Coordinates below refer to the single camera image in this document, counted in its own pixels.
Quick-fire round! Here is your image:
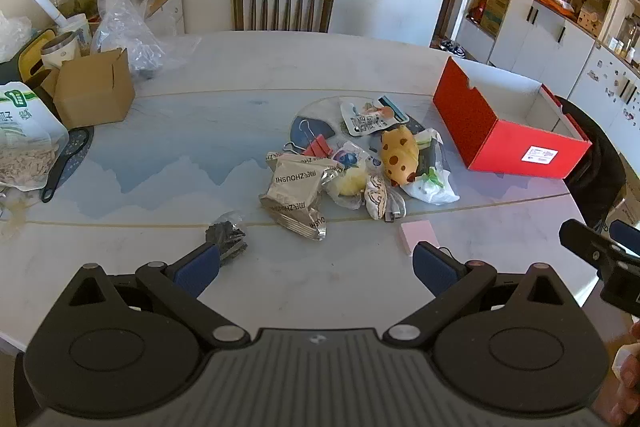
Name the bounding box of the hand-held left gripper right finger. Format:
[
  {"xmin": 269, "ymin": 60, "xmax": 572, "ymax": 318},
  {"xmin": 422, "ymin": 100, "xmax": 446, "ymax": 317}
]
[{"xmin": 384, "ymin": 242, "xmax": 583, "ymax": 348}]

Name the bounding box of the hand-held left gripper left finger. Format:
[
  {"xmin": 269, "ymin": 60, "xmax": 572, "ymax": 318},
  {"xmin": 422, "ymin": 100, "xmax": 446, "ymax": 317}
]
[{"xmin": 55, "ymin": 241, "xmax": 251, "ymax": 349}]

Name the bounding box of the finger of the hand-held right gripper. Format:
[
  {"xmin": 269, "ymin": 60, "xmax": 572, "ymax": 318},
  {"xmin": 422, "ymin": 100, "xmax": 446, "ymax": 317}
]
[
  {"xmin": 609, "ymin": 219, "xmax": 640, "ymax": 255},
  {"xmin": 559, "ymin": 218, "xmax": 623, "ymax": 270}
]

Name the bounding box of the clear bag of black parts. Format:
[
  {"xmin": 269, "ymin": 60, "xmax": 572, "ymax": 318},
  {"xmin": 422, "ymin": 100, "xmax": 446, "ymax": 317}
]
[{"xmin": 205, "ymin": 212, "xmax": 249, "ymax": 265}]

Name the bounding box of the white plastic bag green print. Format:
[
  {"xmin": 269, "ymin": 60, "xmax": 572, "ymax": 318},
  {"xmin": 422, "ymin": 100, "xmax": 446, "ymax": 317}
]
[{"xmin": 400, "ymin": 129, "xmax": 461, "ymax": 206}]

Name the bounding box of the white tiger-striped toy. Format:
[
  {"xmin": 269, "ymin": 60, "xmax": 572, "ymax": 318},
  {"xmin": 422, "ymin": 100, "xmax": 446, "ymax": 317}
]
[{"xmin": 364, "ymin": 174, "xmax": 390, "ymax": 220}]

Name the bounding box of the yellow spotted soft toy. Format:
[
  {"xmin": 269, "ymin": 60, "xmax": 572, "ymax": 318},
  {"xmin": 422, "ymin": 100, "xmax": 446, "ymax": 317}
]
[{"xmin": 381, "ymin": 125, "xmax": 420, "ymax": 188}]

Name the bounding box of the red cardboard box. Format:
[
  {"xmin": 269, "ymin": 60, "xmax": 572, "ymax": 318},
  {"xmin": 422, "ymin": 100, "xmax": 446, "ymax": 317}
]
[{"xmin": 432, "ymin": 57, "xmax": 593, "ymax": 180}]

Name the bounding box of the white marble desktop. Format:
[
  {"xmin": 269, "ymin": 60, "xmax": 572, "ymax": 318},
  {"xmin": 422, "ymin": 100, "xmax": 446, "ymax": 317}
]
[{"xmin": 0, "ymin": 31, "xmax": 601, "ymax": 354}]

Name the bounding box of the person's right hand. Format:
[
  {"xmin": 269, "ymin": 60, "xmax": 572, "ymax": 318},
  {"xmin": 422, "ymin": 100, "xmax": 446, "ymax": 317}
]
[{"xmin": 607, "ymin": 321, "xmax": 640, "ymax": 425}]

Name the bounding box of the pink sticky note pad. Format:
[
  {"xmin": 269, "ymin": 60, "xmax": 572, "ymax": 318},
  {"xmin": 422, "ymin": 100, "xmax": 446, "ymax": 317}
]
[{"xmin": 399, "ymin": 220, "xmax": 437, "ymax": 256}]

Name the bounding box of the black jacket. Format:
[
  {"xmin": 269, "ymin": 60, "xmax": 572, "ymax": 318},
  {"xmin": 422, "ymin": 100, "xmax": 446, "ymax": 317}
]
[{"xmin": 555, "ymin": 96, "xmax": 628, "ymax": 228}]

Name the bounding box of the yellow ball in clear wrapper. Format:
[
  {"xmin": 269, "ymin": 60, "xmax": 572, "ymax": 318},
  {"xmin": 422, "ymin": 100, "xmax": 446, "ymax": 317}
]
[{"xmin": 325, "ymin": 167, "xmax": 368, "ymax": 210}]

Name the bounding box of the blue white round wrapped item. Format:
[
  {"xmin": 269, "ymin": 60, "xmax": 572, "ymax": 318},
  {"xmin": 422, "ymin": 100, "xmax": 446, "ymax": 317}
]
[{"xmin": 330, "ymin": 141, "xmax": 383, "ymax": 170}]

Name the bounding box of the white fridge with magnets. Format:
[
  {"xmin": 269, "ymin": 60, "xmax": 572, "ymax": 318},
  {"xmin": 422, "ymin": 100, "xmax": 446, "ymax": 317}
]
[{"xmin": 565, "ymin": 42, "xmax": 640, "ymax": 142}]

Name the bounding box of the white printed snack pouch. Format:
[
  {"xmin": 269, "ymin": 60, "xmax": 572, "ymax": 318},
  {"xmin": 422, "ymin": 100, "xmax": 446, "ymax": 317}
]
[{"xmin": 340, "ymin": 99, "xmax": 397, "ymax": 136}]

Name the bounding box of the teal striped packet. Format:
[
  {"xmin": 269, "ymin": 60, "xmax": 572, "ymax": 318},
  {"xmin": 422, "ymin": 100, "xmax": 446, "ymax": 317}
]
[{"xmin": 377, "ymin": 95, "xmax": 412, "ymax": 124}]

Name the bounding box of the red binder clip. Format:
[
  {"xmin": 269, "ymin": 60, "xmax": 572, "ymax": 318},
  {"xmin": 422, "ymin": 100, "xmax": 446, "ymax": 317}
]
[{"xmin": 284, "ymin": 134, "xmax": 335, "ymax": 158}]

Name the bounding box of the black rice paddle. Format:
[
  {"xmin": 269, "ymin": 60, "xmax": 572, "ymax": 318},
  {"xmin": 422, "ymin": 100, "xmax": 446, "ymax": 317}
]
[{"xmin": 40, "ymin": 126, "xmax": 95, "ymax": 204}]

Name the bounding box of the grey round coaster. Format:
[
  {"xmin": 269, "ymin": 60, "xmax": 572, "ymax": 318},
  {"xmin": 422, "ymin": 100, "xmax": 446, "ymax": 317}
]
[{"xmin": 291, "ymin": 116, "xmax": 337, "ymax": 148}]

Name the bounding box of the small brown cardboard box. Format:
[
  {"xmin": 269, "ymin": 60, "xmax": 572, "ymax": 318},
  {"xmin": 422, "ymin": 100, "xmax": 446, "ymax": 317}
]
[{"xmin": 41, "ymin": 48, "xmax": 136, "ymax": 129}]

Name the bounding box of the green white seed bag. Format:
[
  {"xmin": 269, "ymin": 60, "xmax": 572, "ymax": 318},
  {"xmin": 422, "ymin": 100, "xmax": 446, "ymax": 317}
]
[{"xmin": 0, "ymin": 82, "xmax": 70, "ymax": 192}]

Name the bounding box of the clear plastic bag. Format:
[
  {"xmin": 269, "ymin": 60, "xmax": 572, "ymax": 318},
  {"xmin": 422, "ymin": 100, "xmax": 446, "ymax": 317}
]
[{"xmin": 90, "ymin": 0, "xmax": 201, "ymax": 80}]

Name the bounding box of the white side cabinet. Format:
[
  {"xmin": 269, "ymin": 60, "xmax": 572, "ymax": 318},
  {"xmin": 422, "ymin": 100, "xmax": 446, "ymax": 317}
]
[{"xmin": 145, "ymin": 0, "xmax": 186, "ymax": 35}]

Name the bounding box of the black container yellow rim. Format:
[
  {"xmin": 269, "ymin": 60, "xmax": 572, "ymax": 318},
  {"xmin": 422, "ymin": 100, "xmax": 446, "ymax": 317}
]
[{"xmin": 0, "ymin": 28, "xmax": 58, "ymax": 108}]

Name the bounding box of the white plastic tub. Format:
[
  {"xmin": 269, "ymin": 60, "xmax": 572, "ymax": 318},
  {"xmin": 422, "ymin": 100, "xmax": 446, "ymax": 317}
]
[{"xmin": 60, "ymin": 13, "xmax": 93, "ymax": 55}]

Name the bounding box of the brown wooden chair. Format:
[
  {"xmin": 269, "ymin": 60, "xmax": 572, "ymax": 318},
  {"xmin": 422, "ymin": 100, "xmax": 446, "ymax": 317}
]
[{"xmin": 232, "ymin": 0, "xmax": 336, "ymax": 32}]

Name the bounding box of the crumpled white plastic bag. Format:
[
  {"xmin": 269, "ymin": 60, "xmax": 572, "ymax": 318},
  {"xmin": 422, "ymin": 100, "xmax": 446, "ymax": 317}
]
[{"xmin": 0, "ymin": 12, "xmax": 33, "ymax": 62}]

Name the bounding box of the white lint roller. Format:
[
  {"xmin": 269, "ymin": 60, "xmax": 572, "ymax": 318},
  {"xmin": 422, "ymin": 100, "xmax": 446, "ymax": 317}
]
[{"xmin": 30, "ymin": 0, "xmax": 68, "ymax": 28}]

